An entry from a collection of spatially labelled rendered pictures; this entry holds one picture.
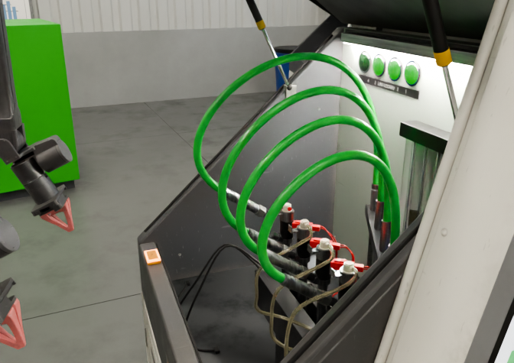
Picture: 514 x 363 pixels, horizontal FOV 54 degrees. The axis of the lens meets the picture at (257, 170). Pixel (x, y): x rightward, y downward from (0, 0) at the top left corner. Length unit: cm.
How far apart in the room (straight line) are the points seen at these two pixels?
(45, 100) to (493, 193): 379
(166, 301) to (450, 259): 61
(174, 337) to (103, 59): 657
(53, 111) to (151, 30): 352
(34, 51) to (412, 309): 368
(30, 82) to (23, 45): 26
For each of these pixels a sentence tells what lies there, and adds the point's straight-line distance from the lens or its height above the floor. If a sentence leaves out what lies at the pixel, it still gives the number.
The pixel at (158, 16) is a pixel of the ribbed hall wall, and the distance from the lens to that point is 749.
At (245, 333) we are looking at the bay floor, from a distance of 116.
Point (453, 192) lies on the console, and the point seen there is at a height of 131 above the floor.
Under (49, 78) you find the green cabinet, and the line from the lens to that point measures 414.
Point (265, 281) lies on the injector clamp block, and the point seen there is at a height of 98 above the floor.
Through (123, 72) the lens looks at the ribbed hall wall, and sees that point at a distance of 745.
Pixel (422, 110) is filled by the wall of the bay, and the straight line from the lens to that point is 106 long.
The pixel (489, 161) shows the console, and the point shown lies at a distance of 61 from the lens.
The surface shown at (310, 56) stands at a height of 143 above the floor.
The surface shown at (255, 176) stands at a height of 128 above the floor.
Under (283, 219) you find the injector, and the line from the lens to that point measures 99.
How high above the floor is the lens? 154
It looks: 20 degrees down
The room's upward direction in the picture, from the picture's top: straight up
